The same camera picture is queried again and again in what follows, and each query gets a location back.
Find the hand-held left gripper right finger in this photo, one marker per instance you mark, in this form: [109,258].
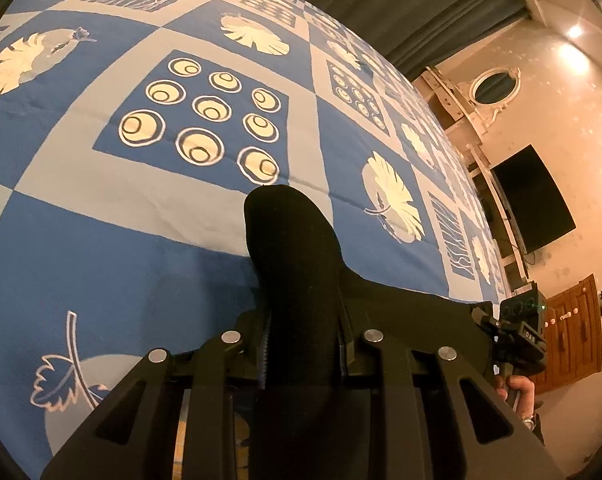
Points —
[381,360]

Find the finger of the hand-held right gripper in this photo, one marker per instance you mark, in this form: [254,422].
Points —
[487,322]

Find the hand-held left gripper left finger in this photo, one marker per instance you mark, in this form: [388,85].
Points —
[216,360]

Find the black pants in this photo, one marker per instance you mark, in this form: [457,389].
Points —
[296,285]

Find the person's right hand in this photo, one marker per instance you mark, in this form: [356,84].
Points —
[518,392]

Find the cream television stand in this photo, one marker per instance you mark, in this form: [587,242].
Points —
[503,240]

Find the black flat television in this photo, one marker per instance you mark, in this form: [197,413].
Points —
[533,200]

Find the blue patterned bedspread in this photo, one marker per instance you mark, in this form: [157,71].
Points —
[131,260]

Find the cream dressing table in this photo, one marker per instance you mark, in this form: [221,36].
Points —
[456,105]

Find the oval white-framed mirror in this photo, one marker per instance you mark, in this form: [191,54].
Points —
[495,85]

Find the dark green curtain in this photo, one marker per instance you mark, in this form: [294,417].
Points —
[396,5]

